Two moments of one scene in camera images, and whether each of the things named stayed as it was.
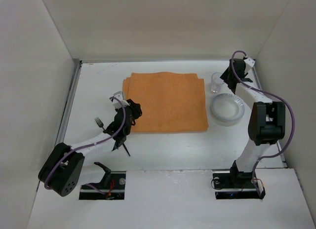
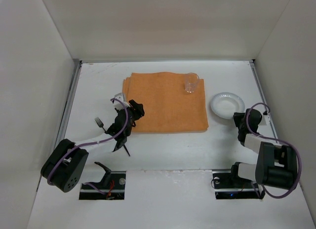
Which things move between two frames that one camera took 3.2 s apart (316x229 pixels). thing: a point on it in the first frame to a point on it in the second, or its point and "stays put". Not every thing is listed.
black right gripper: [227, 76] to [241, 121]
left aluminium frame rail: [76, 65] stays put
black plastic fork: [99, 124] stays put
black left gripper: [120, 135] stays put
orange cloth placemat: [170, 101] stays put
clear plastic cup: [216, 82] to [191, 82]
